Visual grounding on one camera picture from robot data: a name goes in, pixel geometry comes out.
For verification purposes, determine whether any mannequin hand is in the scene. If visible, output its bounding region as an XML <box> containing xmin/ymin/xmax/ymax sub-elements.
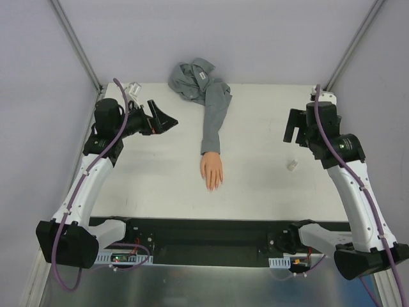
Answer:
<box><xmin>200</xmin><ymin>152</ymin><xmax>224</xmax><ymax>191</ymax></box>

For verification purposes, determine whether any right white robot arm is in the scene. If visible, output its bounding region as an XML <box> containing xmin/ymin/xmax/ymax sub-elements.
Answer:
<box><xmin>277</xmin><ymin>102</ymin><xmax>408</xmax><ymax>280</ymax></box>

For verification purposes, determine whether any grey shirt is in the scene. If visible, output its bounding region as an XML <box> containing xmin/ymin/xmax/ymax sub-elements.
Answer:
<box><xmin>168</xmin><ymin>58</ymin><xmax>232</xmax><ymax>155</ymax></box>

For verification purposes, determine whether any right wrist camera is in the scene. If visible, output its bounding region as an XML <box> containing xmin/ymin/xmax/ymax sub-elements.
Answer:
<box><xmin>310</xmin><ymin>88</ymin><xmax>337</xmax><ymax>105</ymax></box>

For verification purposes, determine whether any clear nail polish bottle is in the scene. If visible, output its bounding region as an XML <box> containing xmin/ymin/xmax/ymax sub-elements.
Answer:
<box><xmin>287</xmin><ymin>159</ymin><xmax>298</xmax><ymax>171</ymax></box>

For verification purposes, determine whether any right aluminium frame post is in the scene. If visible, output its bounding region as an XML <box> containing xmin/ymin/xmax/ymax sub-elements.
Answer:
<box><xmin>323</xmin><ymin>0</ymin><xmax>387</xmax><ymax>91</ymax></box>

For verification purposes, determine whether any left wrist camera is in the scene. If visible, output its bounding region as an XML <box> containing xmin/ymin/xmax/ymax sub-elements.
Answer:
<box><xmin>125</xmin><ymin>82</ymin><xmax>141</xmax><ymax>104</ymax></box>

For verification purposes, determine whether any left aluminium frame post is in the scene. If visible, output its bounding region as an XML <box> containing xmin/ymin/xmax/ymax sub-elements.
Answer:
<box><xmin>49</xmin><ymin>0</ymin><xmax>103</xmax><ymax>93</ymax></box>

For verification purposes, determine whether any left white cable duct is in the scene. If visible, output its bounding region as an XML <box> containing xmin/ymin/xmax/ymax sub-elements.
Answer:
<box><xmin>94</xmin><ymin>251</ymin><xmax>153</xmax><ymax>266</ymax></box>

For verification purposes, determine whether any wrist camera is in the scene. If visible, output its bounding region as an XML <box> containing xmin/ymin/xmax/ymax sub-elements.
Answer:
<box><xmin>310</xmin><ymin>88</ymin><xmax>337</xmax><ymax>105</ymax></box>
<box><xmin>125</xmin><ymin>82</ymin><xmax>141</xmax><ymax>104</ymax></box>

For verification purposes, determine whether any aluminium frame post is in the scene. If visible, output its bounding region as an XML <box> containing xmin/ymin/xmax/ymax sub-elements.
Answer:
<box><xmin>49</xmin><ymin>0</ymin><xmax>103</xmax><ymax>93</ymax></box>
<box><xmin>323</xmin><ymin>0</ymin><xmax>387</xmax><ymax>91</ymax></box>

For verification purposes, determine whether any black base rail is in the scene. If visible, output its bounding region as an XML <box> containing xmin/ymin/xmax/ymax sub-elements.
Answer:
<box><xmin>89</xmin><ymin>216</ymin><xmax>352</xmax><ymax>266</ymax></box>

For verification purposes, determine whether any white cable duct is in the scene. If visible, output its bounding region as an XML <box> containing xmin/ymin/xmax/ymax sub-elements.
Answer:
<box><xmin>94</xmin><ymin>251</ymin><xmax>153</xmax><ymax>266</ymax></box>
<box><xmin>268</xmin><ymin>256</ymin><xmax>311</xmax><ymax>269</ymax></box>

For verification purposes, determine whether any right white cable duct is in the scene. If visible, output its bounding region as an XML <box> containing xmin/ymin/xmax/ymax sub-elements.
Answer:
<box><xmin>268</xmin><ymin>256</ymin><xmax>311</xmax><ymax>269</ymax></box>

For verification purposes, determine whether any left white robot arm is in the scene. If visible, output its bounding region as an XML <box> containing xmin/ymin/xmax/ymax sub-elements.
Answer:
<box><xmin>36</xmin><ymin>98</ymin><xmax>178</xmax><ymax>269</ymax></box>

